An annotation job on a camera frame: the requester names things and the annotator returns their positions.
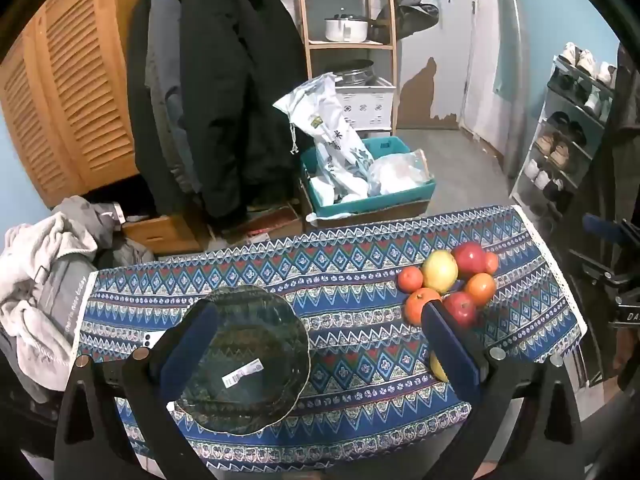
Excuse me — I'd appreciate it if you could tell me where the wooden drawer box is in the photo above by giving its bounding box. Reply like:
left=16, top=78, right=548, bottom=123
left=121, top=214, right=201, bottom=255

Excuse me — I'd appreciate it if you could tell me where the red apple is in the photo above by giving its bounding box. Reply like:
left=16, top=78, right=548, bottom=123
left=451, top=241, right=487, bottom=277
left=442, top=291, right=478, bottom=328

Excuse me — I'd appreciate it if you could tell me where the orange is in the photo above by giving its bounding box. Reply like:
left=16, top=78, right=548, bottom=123
left=404, top=287, right=443, bottom=327
left=462, top=272, right=497, bottom=307

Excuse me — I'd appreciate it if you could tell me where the grey shoe rack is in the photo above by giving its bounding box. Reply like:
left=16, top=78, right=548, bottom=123
left=509, top=55, right=618, bottom=221

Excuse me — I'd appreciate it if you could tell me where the clear plastic bag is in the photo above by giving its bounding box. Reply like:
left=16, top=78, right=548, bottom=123
left=367, top=149, right=433, bottom=197

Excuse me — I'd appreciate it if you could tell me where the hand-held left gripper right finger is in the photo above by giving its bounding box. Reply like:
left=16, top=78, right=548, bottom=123
left=421, top=301, right=586, bottom=480

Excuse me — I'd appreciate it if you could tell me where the yellow-green apple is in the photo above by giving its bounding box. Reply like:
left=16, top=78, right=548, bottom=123
left=421, top=250, right=459, bottom=295

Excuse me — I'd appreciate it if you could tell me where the dark patterned glass bowl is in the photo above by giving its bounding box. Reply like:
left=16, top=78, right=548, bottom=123
left=172, top=285, right=312, bottom=436

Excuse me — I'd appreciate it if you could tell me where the white fleece garment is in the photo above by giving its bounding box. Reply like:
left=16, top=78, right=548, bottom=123
left=0, top=210, right=98, bottom=391

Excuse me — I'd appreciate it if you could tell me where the white door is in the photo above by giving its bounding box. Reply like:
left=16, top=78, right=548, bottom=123
left=460, top=0, right=526, bottom=176

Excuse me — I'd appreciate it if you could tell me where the wooden louvered wardrobe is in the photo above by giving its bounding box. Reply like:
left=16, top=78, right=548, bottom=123
left=0, top=0, right=151, bottom=208

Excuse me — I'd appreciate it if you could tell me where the white rice bag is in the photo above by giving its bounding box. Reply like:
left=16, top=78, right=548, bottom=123
left=272, top=72, right=376, bottom=201

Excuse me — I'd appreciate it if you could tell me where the grey backpack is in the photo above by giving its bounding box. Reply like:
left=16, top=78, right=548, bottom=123
left=372, top=0, right=441, bottom=43

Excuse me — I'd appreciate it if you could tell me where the group of assorted shoes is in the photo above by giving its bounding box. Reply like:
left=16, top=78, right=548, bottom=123
left=522, top=42, right=618, bottom=206

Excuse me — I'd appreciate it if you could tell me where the teal storage box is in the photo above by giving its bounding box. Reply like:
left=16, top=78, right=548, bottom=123
left=301, top=136, right=437, bottom=220

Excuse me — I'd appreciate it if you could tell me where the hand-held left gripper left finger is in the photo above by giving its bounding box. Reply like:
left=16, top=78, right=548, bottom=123
left=52, top=302, right=221, bottom=480

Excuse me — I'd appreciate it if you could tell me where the black winter coat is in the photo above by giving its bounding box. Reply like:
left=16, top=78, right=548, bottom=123
left=127, top=0, right=308, bottom=218

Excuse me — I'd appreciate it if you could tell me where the blue patterned tablecloth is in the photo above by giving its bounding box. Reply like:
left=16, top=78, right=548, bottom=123
left=72, top=204, right=588, bottom=461

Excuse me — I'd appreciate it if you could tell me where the white plastic basket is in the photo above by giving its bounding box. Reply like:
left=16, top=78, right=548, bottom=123
left=334, top=77, right=396, bottom=131

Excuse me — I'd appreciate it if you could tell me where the steel steamer pot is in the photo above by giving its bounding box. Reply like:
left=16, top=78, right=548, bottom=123
left=334, top=59, right=376, bottom=87

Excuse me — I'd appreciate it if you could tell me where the grey hanging jacket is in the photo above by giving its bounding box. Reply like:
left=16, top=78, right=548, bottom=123
left=145, top=0, right=193, bottom=196

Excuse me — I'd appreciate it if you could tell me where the white cooking pot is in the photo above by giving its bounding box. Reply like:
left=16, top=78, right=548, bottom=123
left=324, top=14, right=371, bottom=43

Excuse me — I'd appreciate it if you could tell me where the wooden shelf unit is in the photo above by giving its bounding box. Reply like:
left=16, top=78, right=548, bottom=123
left=292, top=0, right=401, bottom=131

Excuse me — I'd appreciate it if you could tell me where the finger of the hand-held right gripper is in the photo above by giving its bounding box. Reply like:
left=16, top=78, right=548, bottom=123
left=582, top=213, right=640, bottom=247
left=570, top=247, right=627, bottom=291

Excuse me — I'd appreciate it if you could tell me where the grey crumpled jacket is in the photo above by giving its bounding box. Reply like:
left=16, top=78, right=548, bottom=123
left=52, top=195, right=156, bottom=271

